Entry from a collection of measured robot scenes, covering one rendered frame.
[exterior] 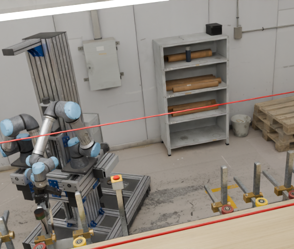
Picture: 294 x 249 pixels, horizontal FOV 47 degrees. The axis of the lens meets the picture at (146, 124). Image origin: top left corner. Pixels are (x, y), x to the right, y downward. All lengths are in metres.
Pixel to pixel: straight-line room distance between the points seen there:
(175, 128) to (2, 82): 2.46
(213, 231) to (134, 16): 3.07
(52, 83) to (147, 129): 2.51
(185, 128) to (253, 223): 3.02
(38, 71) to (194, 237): 1.69
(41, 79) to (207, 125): 3.08
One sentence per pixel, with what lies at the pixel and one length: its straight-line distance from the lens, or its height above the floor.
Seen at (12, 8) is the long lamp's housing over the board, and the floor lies 2.34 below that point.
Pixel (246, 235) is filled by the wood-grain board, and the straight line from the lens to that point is 2.26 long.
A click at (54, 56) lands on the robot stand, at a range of 2.70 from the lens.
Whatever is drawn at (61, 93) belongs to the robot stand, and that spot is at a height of 1.60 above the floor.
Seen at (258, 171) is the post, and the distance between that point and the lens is 2.54.
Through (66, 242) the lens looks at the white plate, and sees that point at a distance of 2.55.
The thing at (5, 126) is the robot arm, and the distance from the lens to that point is 2.56.
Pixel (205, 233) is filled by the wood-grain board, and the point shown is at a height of 0.90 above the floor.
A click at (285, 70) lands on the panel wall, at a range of 5.54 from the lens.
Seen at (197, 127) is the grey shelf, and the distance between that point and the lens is 5.21.
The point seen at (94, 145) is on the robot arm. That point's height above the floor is 1.25.
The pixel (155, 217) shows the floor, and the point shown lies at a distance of 3.76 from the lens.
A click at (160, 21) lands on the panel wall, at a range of 4.62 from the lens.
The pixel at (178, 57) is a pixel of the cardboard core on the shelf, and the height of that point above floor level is 1.32.
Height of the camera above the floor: 2.45
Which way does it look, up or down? 25 degrees down
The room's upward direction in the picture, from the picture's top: 6 degrees counter-clockwise
